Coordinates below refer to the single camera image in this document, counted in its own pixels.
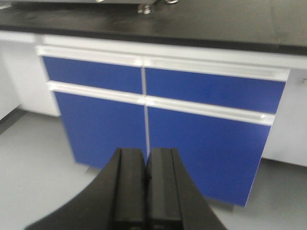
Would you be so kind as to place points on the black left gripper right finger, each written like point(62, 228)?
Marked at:
point(173, 200)

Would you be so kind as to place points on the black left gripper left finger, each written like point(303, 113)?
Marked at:
point(114, 200)

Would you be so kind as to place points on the metal fitting on bench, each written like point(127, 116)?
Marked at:
point(144, 9)

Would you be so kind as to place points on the blue and white lab cabinet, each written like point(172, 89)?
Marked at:
point(223, 109)

